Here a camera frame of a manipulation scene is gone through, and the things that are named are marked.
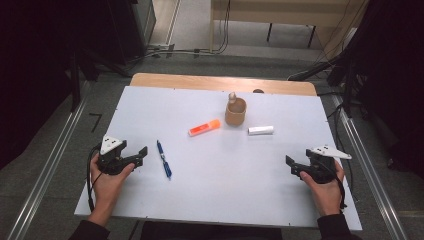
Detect wooden table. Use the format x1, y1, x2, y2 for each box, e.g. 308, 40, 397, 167
129, 72, 318, 97

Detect person's dark clothed lap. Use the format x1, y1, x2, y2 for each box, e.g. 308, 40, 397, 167
139, 221, 284, 240

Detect grey floor cable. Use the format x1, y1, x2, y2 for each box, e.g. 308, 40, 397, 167
131, 46, 221, 63

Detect blue pen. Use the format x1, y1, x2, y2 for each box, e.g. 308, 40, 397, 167
156, 139, 173, 181

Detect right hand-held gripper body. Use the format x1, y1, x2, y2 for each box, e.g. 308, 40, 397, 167
299, 144, 353, 185

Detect black cabinet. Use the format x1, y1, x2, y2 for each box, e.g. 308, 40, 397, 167
106, 0, 157, 66

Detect person's left hand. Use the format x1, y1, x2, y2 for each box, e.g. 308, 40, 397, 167
89, 154, 136, 215

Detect person's right hand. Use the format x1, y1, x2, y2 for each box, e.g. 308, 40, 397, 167
299, 160, 346, 217

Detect orange highlighter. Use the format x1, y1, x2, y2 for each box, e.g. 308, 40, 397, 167
188, 119, 222, 138

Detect black metal stand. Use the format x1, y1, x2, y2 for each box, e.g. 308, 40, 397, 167
287, 54, 356, 118

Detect aluminium floor rail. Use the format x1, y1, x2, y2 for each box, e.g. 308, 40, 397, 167
330, 94, 410, 240
6, 94, 92, 240

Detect black hanging cables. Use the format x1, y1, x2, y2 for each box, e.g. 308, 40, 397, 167
216, 0, 233, 54

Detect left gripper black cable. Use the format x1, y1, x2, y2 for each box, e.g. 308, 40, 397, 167
86, 143, 103, 213

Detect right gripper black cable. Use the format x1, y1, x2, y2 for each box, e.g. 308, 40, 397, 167
319, 159, 348, 210

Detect dark curtain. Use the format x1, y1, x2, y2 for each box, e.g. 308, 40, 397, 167
346, 0, 424, 181
0, 0, 111, 171

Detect beige wooden desk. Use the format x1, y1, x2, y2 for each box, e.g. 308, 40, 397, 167
209, 0, 369, 62

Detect wooden pen holder cup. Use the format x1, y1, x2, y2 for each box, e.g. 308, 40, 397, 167
224, 92, 248, 127

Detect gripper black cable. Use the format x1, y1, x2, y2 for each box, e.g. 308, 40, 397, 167
86, 143, 103, 213
319, 159, 348, 210

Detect black floor cable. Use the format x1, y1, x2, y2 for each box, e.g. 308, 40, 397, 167
325, 101, 355, 196

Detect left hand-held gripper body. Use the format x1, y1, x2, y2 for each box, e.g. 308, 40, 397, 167
96, 134, 136, 176

